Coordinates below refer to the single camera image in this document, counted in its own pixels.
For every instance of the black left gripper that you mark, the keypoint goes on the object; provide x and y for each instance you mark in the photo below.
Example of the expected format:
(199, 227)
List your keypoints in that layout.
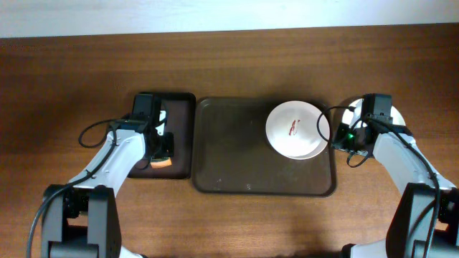
(168, 150)

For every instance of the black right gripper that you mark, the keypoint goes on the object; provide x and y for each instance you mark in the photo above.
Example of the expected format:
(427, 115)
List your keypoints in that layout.
(338, 143)

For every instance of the orange green scrub sponge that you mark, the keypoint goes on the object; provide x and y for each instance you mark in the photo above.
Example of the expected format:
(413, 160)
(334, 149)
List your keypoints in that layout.
(160, 163)

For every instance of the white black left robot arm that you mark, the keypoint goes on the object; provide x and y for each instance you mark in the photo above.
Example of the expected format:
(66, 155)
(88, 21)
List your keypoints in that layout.
(80, 218)

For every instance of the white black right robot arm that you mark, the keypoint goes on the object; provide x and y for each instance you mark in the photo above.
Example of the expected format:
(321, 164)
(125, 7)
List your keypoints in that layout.
(425, 223)

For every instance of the small dark brown tray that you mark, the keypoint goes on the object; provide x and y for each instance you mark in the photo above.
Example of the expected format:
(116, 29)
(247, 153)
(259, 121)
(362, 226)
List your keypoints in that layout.
(176, 116)

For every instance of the large brown tray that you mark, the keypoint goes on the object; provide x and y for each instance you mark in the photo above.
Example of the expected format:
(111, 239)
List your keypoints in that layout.
(231, 153)

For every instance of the white plate with ketchup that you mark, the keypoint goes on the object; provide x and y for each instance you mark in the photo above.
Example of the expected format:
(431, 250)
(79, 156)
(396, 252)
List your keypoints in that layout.
(297, 130)

